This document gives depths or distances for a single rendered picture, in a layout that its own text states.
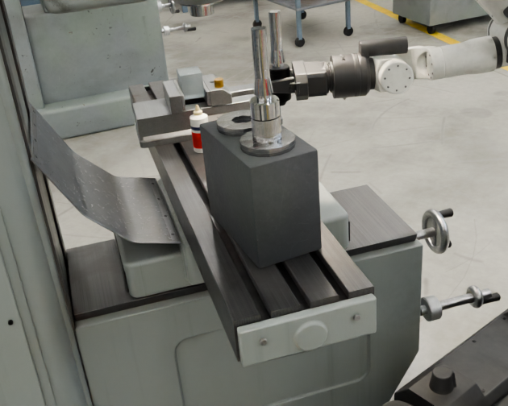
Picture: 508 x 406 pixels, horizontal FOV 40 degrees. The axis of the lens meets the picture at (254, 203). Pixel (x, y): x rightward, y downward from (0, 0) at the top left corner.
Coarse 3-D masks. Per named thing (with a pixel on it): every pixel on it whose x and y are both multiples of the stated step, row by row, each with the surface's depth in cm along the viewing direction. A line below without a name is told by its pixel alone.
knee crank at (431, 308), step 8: (472, 288) 171; (488, 288) 173; (432, 296) 169; (456, 296) 171; (464, 296) 171; (472, 296) 171; (480, 296) 170; (488, 296) 172; (496, 296) 173; (424, 304) 169; (432, 304) 167; (440, 304) 167; (448, 304) 170; (456, 304) 170; (472, 304) 172; (480, 304) 170; (424, 312) 168; (432, 312) 167; (440, 312) 167; (432, 320) 168
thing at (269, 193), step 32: (224, 128) 118; (224, 160) 117; (256, 160) 109; (288, 160) 109; (224, 192) 121; (256, 192) 109; (288, 192) 111; (224, 224) 126; (256, 224) 111; (288, 224) 114; (320, 224) 117; (256, 256) 115; (288, 256) 117
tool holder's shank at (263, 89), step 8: (256, 32) 103; (264, 32) 104; (256, 40) 104; (264, 40) 104; (256, 48) 105; (264, 48) 105; (256, 56) 105; (264, 56) 105; (256, 64) 106; (264, 64) 106; (256, 72) 107; (264, 72) 106; (256, 80) 107; (264, 80) 107; (256, 88) 108; (264, 88) 107; (272, 88) 108; (256, 96) 109; (264, 96) 108
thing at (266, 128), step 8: (256, 112) 109; (264, 112) 108; (272, 112) 108; (256, 120) 109; (264, 120) 109; (272, 120) 109; (280, 120) 111; (256, 128) 110; (264, 128) 109; (272, 128) 110; (280, 128) 111; (256, 136) 111; (264, 136) 110; (272, 136) 110; (280, 136) 112
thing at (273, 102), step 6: (276, 96) 110; (252, 102) 109; (258, 102) 108; (264, 102) 108; (270, 102) 108; (276, 102) 108; (252, 108) 109; (258, 108) 108; (264, 108) 108; (270, 108) 108
